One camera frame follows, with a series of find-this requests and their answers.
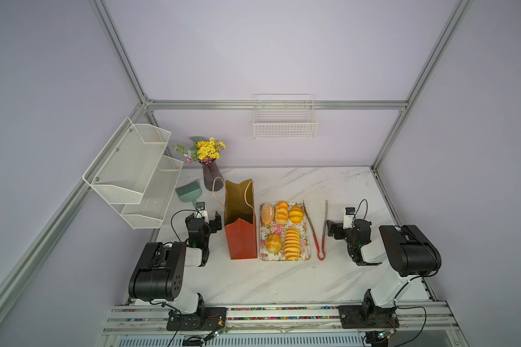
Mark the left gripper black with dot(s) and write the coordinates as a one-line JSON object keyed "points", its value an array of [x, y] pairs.
{"points": [[213, 227]]}

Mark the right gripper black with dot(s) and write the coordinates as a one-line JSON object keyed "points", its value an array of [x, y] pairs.
{"points": [[338, 228]]}

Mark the red brown paper bag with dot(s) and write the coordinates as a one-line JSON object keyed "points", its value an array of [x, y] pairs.
{"points": [[240, 219]]}

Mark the floral rectangular tray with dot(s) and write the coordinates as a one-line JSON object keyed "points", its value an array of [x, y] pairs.
{"points": [[283, 234]]}

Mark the round sesame bun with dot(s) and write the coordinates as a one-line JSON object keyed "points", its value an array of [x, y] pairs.
{"points": [[267, 214]]}

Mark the orange ridged bread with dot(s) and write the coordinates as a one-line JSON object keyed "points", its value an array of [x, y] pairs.
{"points": [[281, 213]]}

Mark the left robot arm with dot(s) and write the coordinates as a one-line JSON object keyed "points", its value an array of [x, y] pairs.
{"points": [[158, 277]]}

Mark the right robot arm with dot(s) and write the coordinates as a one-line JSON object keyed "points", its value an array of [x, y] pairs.
{"points": [[408, 255]]}

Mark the long ridged yellow bread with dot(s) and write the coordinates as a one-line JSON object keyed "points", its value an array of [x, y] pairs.
{"points": [[292, 244]]}

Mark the dark ribbed vase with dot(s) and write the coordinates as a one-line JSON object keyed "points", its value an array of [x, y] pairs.
{"points": [[212, 177]]}

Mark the round golden bun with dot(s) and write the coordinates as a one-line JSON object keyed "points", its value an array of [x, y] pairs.
{"points": [[274, 243]]}

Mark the yellow flower bouquet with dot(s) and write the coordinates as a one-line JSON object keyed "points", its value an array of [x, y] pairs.
{"points": [[203, 150]]}

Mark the white mesh two-tier shelf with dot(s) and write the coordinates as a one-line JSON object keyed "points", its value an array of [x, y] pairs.
{"points": [[135, 176]]}

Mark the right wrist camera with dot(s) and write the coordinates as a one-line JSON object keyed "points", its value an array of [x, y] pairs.
{"points": [[348, 217]]}

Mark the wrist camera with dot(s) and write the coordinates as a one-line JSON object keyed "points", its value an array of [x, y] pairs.
{"points": [[201, 209], [348, 217]]}

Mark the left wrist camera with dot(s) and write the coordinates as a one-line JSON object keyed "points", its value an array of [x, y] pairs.
{"points": [[201, 209]]}

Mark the white wire wall basket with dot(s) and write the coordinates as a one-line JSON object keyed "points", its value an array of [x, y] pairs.
{"points": [[284, 116]]}

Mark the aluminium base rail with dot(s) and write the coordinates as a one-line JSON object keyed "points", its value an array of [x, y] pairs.
{"points": [[304, 324]]}

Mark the aluminium frame structure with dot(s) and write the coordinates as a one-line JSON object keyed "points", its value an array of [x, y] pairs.
{"points": [[17, 281]]}

